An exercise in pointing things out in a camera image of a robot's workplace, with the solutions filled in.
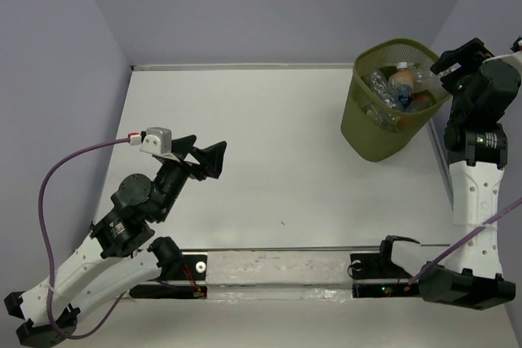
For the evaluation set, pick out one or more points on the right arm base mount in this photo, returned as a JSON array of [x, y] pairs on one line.
[[375, 275]]

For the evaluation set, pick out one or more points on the orange juice bottle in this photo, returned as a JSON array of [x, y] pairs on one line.
[[401, 85]]

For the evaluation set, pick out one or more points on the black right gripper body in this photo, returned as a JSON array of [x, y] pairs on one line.
[[457, 83]]

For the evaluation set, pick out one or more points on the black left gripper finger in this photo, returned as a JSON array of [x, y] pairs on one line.
[[181, 147], [210, 159]]

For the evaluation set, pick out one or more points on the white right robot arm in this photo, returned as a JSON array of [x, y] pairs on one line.
[[468, 273]]

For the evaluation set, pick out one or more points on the clear bottle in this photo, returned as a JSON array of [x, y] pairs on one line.
[[425, 81], [377, 82]]

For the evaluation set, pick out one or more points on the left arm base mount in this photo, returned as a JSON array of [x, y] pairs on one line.
[[182, 275]]

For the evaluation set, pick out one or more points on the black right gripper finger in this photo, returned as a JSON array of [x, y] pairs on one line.
[[471, 50], [446, 64]]

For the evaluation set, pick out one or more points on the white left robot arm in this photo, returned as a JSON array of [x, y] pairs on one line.
[[121, 250]]

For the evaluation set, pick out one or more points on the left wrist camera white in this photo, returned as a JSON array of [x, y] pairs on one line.
[[156, 141]]

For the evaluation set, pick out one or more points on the red cap red label bottle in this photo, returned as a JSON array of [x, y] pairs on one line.
[[422, 102]]

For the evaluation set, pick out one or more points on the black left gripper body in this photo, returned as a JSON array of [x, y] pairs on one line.
[[174, 175]]

